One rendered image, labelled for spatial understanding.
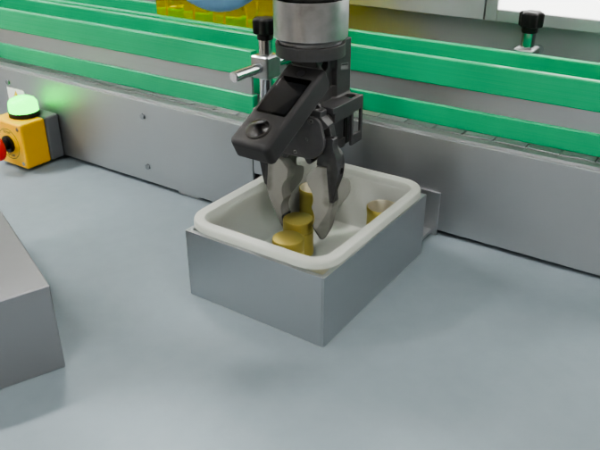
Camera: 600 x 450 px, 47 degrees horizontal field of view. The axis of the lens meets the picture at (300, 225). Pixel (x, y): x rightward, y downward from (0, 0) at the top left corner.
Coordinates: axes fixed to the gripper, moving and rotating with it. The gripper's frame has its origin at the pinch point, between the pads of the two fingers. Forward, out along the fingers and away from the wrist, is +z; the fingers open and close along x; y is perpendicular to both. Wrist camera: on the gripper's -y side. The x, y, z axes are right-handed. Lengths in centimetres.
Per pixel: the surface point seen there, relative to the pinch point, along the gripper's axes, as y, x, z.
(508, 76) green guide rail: 18.2, -15.5, -15.0
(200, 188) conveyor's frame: 6.8, 21.1, 3.4
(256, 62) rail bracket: 6.0, 10.0, -15.7
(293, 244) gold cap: -5.3, -2.8, -0.8
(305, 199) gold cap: 6.1, 3.3, 0.1
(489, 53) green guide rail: 25.6, -10.5, -15.4
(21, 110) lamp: 2, 51, -4
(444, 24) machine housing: 37.4, 0.6, -15.6
